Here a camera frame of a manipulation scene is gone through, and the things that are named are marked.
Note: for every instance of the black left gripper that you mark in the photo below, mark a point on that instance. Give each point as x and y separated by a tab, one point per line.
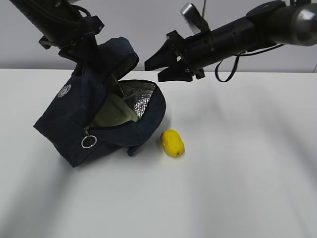
77	42

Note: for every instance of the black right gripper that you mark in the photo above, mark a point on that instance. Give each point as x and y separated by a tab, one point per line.
194	53

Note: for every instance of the green lidded lunch box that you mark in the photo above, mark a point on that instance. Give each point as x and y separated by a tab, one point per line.
113	112

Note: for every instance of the navy insulated lunch bag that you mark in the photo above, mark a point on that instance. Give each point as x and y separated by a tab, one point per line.
95	114

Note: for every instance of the yellow lemon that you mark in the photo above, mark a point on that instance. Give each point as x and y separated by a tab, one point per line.
172	143

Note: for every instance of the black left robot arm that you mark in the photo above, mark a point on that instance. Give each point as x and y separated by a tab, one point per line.
32	9

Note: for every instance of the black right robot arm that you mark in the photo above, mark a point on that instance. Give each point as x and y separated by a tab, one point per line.
267	27

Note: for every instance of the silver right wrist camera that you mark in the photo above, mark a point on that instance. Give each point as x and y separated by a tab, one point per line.
194	19

